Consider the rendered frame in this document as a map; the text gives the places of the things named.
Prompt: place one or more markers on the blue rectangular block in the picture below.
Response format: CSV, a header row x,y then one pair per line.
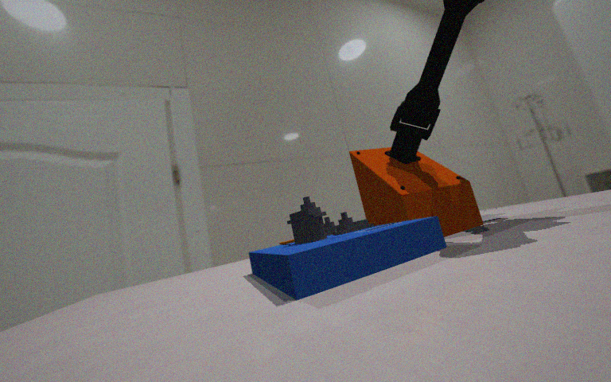
x,y
351,251

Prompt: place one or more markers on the dark grey micro servo with orange cable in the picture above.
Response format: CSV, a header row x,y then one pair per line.
x,y
307,224

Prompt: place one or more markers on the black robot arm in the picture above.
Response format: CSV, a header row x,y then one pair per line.
x,y
420,107

